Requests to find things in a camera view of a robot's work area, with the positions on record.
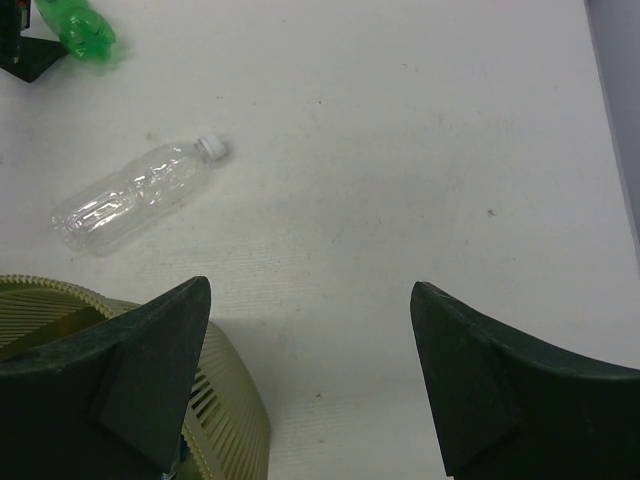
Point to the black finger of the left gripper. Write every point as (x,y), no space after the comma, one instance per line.
(24,57)

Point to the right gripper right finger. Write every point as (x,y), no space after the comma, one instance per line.
(507,405)

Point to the olive green mesh bin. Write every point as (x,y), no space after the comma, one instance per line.
(226,430)

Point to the green plastic bottle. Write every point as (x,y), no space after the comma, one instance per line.
(81,29)

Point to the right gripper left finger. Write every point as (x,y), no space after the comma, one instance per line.
(91,384)

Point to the clear unlabelled plastic bottle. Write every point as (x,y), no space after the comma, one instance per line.
(114,210)

